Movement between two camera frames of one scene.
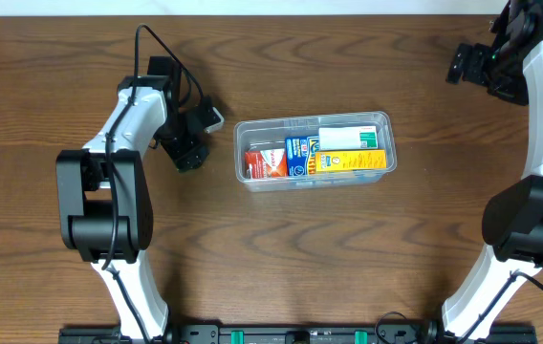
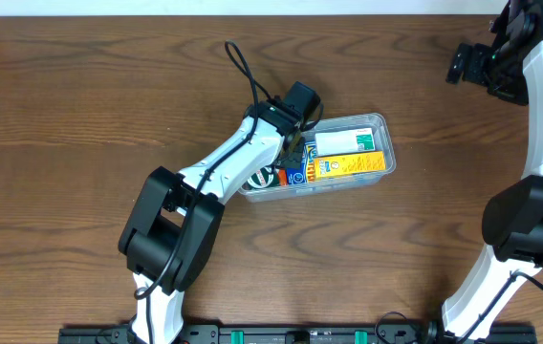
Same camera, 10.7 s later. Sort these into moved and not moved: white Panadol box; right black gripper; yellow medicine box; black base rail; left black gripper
Moved: left black gripper; yellow medicine box
Not moved: black base rail; right black gripper; white Panadol box
